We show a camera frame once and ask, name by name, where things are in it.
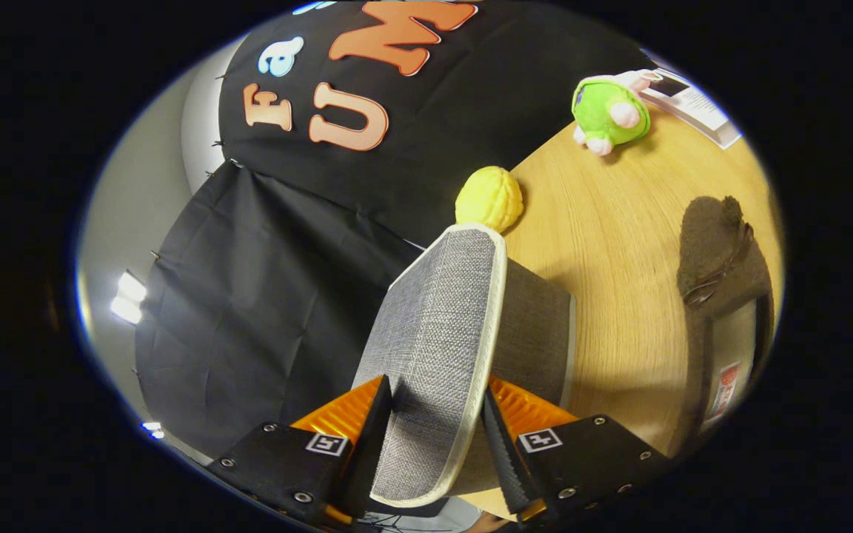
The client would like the black backdrop cloth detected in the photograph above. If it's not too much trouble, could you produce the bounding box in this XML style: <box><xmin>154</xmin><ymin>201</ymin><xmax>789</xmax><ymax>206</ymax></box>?
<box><xmin>134</xmin><ymin>0</ymin><xmax>664</xmax><ymax>460</ymax></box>

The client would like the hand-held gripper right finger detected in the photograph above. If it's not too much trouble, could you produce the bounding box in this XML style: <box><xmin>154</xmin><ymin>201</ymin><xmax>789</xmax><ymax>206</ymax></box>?
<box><xmin>480</xmin><ymin>375</ymin><xmax>673</xmax><ymax>528</ymax></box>

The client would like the brown fuzzy shoe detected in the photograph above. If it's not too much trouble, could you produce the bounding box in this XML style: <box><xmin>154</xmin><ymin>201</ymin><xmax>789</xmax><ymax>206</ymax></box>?
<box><xmin>677</xmin><ymin>196</ymin><xmax>775</xmax><ymax>449</ymax></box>

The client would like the white book with dark photo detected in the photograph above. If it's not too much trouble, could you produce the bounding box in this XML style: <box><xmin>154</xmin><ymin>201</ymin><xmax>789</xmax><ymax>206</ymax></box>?
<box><xmin>638</xmin><ymin>67</ymin><xmax>744</xmax><ymax>151</ymax></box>

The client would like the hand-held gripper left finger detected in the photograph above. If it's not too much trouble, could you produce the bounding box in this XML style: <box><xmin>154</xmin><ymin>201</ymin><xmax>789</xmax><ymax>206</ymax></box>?
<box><xmin>210</xmin><ymin>374</ymin><xmax>394</xmax><ymax>530</ymax></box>

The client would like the yellow ribbed plush toy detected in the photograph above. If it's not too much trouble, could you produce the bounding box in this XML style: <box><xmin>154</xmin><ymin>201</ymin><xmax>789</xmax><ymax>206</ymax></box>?
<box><xmin>455</xmin><ymin>167</ymin><xmax>525</xmax><ymax>234</ymax></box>

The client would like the grey fabric storage box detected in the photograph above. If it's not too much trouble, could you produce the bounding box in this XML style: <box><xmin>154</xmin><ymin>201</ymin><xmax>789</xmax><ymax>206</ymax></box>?
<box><xmin>352</xmin><ymin>224</ymin><xmax>577</xmax><ymax>509</ymax></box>

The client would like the green and pink plush toy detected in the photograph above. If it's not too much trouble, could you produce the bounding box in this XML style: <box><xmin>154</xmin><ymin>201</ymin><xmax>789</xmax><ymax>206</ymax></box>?
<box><xmin>571</xmin><ymin>70</ymin><xmax>660</xmax><ymax>156</ymax></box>

